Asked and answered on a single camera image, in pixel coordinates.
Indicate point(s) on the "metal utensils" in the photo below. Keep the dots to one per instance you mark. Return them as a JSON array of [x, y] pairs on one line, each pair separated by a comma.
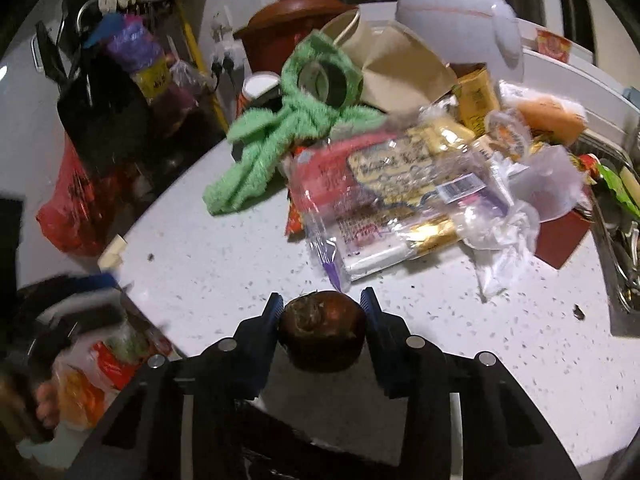
[[627, 260]]

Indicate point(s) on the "brown paper bag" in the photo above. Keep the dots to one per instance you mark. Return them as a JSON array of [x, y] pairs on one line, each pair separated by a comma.
[[400, 70]]

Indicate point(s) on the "bagged bread loaf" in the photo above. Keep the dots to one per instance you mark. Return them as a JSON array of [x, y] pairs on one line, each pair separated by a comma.
[[550, 115]]

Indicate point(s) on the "white rice cooker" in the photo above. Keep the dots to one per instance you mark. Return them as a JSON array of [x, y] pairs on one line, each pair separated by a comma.
[[450, 20]]

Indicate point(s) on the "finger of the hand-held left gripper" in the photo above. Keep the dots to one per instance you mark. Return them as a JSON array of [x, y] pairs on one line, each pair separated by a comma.
[[95, 281], [142, 320]]

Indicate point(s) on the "white crumpled plastic bag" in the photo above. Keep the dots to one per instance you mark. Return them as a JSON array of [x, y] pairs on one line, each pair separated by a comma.
[[500, 230]]

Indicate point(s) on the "clear printed plastic bag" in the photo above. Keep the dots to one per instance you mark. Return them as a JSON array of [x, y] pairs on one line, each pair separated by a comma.
[[380, 185]]

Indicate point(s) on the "black bag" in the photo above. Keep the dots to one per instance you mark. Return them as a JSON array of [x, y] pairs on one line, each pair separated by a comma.
[[100, 115]]

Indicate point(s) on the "person's left hand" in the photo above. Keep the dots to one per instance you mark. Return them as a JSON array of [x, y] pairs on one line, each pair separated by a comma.
[[49, 405]]

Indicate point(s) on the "small cream block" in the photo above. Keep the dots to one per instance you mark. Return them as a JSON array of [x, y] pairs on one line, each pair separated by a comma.
[[112, 252]]

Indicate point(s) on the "red plastic bag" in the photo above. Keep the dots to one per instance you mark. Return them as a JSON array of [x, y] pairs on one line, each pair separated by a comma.
[[70, 200]]

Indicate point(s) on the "purple plastic bag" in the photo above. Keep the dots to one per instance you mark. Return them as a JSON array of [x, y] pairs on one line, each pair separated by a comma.
[[132, 42]]

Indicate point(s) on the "dark brown round fruit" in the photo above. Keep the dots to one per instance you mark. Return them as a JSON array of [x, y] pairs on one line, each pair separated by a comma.
[[320, 330]]

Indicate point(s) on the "dark red box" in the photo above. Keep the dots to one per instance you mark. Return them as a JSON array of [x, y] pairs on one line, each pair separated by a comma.
[[562, 240]]

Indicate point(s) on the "tape roll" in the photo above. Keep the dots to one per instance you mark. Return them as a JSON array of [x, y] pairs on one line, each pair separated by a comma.
[[309, 76]]

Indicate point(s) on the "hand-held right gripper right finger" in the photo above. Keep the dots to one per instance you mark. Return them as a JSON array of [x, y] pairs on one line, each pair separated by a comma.
[[372, 311]]

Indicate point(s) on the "mint green fluffy cloth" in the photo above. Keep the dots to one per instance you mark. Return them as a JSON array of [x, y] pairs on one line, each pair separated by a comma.
[[260, 160]]

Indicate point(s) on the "orange red snack packet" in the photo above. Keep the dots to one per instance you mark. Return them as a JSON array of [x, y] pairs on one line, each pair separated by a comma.
[[587, 165]]

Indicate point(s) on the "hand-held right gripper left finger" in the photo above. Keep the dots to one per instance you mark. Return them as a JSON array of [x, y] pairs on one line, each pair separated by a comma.
[[272, 311]]

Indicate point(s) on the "orange white plastic bag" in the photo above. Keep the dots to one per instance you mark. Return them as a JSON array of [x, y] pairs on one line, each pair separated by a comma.
[[80, 395]]

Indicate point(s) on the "green packet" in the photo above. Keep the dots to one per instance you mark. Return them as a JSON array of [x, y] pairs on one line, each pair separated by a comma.
[[612, 185]]

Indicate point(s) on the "brown clay pot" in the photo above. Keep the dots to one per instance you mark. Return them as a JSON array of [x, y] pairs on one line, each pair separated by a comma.
[[285, 25]]

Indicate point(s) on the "metal sink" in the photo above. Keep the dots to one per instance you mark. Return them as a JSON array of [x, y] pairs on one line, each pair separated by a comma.
[[620, 320]]

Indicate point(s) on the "blue cloth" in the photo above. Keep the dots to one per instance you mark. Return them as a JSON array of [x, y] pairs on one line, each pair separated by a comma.
[[102, 30]]

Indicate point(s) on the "white power strip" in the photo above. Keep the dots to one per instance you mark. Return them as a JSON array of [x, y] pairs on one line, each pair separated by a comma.
[[222, 50]]

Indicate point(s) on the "red noodle cup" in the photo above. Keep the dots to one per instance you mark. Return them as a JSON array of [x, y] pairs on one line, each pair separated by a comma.
[[552, 45]]

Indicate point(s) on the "yellow packet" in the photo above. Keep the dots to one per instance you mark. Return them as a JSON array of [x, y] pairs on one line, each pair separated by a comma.
[[475, 95]]

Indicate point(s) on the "small dark scrap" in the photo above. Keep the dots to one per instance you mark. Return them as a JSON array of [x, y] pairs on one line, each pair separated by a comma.
[[580, 312]]

